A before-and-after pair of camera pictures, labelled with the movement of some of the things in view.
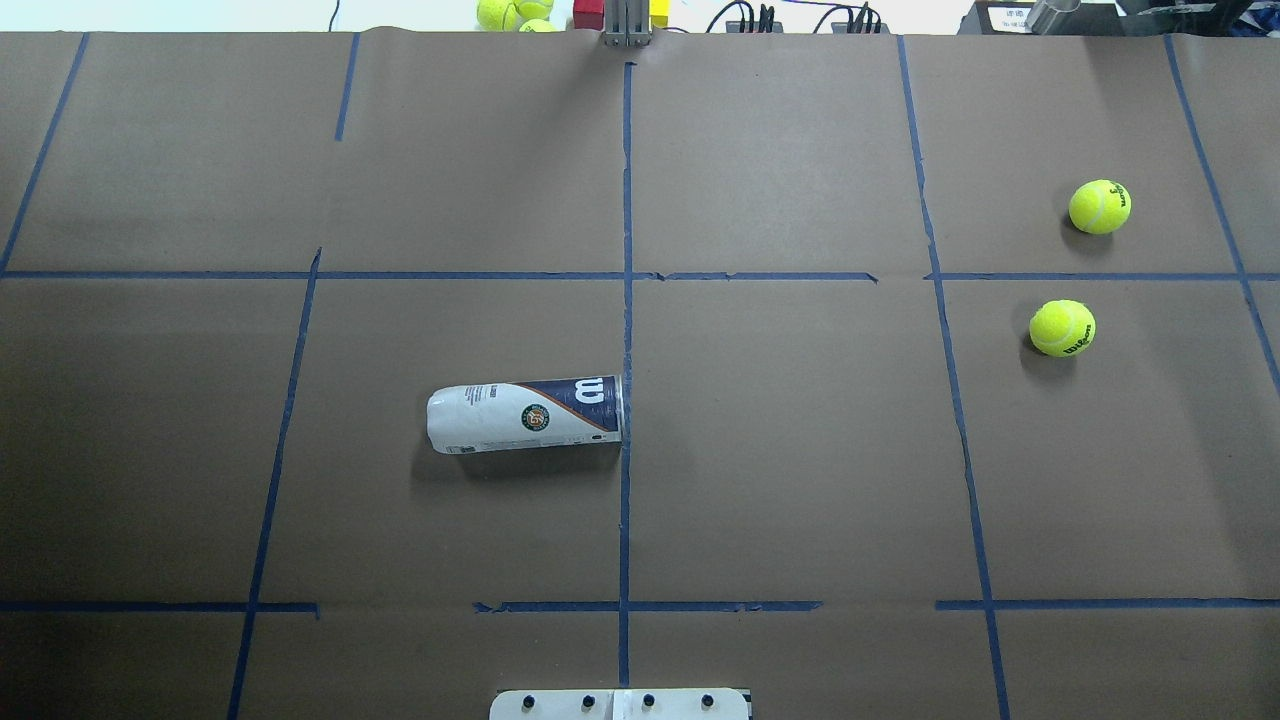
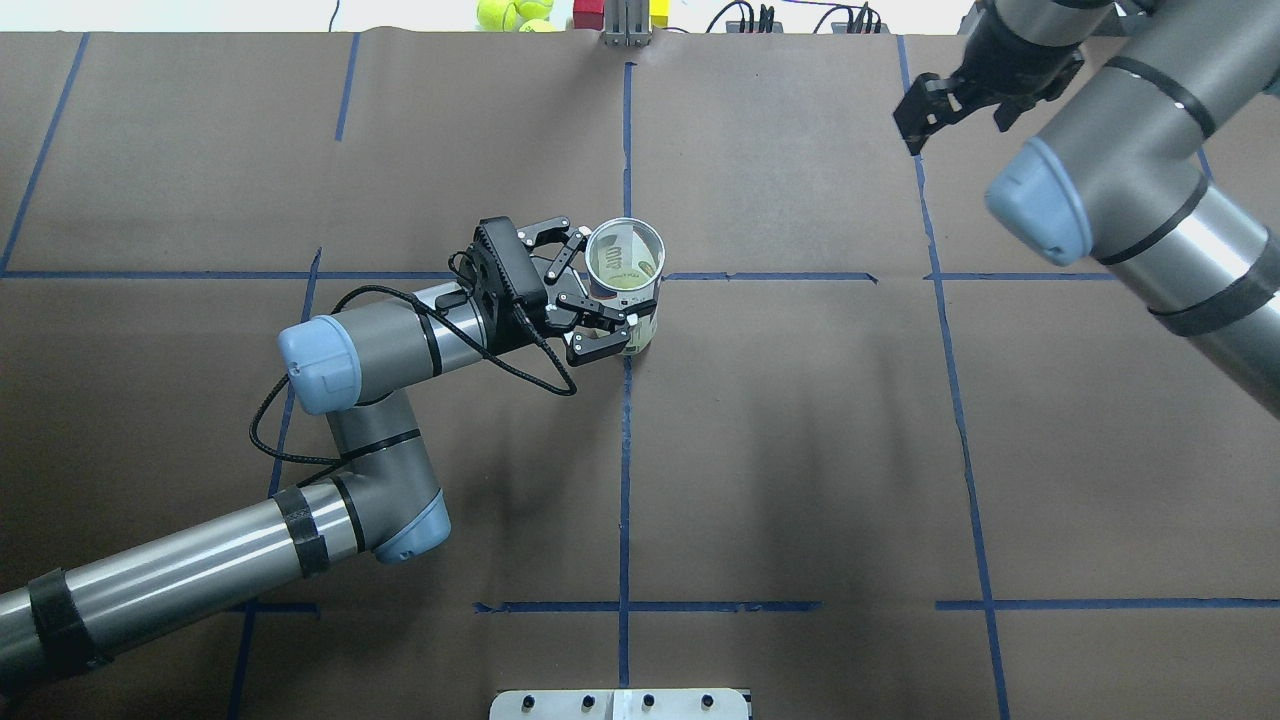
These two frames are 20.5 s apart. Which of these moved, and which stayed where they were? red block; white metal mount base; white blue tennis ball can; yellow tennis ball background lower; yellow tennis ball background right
Moved: white blue tennis ball can
Stayed: red block; yellow tennis ball background lower; yellow tennis ball background right; white metal mount base
